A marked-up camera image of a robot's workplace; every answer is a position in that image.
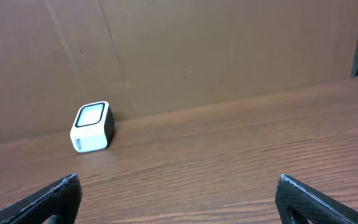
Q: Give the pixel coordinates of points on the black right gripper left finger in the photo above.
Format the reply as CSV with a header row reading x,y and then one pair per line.
x,y
56,203

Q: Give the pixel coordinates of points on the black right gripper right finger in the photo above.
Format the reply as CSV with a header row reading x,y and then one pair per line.
x,y
297,202

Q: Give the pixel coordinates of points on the white barcode scanner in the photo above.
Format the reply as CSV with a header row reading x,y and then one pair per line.
x,y
93,128

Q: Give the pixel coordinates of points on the brown cardboard backdrop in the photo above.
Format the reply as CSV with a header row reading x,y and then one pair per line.
x,y
149,57

